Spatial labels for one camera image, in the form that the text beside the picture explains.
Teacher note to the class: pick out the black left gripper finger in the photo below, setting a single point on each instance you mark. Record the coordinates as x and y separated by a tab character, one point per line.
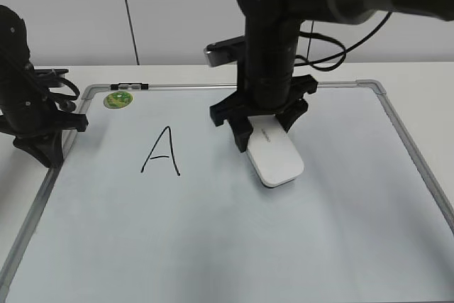
46	149

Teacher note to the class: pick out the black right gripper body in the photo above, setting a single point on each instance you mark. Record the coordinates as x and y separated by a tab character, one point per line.
239	104

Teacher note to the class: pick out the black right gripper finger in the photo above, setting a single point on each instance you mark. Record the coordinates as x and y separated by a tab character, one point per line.
242	129
291	114

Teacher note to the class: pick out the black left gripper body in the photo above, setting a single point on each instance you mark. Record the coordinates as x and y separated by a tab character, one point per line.
29	120

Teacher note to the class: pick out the white board eraser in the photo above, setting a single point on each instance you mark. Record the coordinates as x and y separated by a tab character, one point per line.
272	153

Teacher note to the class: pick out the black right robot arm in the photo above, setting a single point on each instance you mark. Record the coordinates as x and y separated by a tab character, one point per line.
266	55

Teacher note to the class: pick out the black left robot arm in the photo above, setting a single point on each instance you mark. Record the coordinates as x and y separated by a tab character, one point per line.
20	81

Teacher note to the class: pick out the round green magnet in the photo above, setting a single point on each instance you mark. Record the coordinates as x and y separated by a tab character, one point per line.
117	100

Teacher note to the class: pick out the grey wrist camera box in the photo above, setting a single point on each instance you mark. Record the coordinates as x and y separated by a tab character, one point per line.
225	52

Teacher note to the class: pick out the black clear frame clip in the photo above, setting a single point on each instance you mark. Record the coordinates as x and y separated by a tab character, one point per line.
129	87

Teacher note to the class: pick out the white board with grey frame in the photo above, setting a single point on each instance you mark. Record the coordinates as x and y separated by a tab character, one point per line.
155	204

